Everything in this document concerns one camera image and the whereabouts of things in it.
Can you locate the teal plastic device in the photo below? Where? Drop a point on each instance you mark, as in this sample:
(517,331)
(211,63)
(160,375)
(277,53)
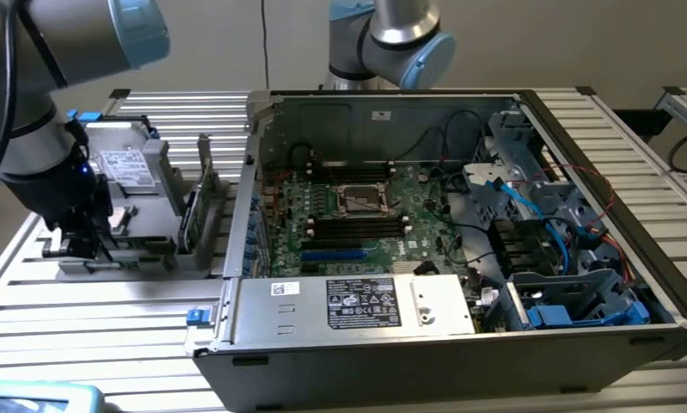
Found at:
(39,398)

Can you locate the black fan shroud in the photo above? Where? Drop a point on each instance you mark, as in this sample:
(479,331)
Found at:
(518,247)

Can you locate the grey parts rack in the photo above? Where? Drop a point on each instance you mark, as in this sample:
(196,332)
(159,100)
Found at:
(196,262)

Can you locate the silver chipset heatsink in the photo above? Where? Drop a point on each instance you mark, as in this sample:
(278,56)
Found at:
(411,269)

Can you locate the silver hard disk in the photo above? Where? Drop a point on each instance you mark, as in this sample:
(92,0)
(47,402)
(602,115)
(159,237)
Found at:
(124,168)

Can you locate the blue case latch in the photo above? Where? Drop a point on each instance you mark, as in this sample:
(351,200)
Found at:
(196,316)

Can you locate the green motherboard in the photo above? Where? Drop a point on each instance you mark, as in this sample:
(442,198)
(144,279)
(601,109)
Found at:
(429,241)

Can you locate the black expansion slot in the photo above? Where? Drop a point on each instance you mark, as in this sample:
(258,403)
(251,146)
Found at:
(331,245)

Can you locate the grey bay with blue caddy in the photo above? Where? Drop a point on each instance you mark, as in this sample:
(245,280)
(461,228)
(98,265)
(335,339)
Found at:
(555,316)

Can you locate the blue expansion slot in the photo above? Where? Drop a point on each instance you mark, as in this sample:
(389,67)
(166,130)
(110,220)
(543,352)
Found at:
(331,255)

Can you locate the open black PC case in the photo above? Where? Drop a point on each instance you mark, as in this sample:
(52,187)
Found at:
(378,374)

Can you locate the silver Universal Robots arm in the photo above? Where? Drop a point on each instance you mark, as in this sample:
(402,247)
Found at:
(62,38)

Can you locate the grey metal disk bay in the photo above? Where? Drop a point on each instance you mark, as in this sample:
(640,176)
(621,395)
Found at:
(509,129)

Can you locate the metal CPU socket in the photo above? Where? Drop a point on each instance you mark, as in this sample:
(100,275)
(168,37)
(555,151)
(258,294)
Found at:
(361,200)

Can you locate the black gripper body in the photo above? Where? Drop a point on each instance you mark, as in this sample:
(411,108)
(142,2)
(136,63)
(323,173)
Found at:
(56,193)

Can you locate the silver power supply unit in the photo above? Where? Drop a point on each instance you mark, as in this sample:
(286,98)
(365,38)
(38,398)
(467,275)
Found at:
(297,318)

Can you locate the blue disk connector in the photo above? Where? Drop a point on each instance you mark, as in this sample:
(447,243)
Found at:
(90,116)

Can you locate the green graphics card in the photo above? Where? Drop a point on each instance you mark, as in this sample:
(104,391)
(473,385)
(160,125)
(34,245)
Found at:
(203,202)

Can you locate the black RAM slot bank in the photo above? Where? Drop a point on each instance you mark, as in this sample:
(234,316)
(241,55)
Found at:
(351,172)
(357,227)

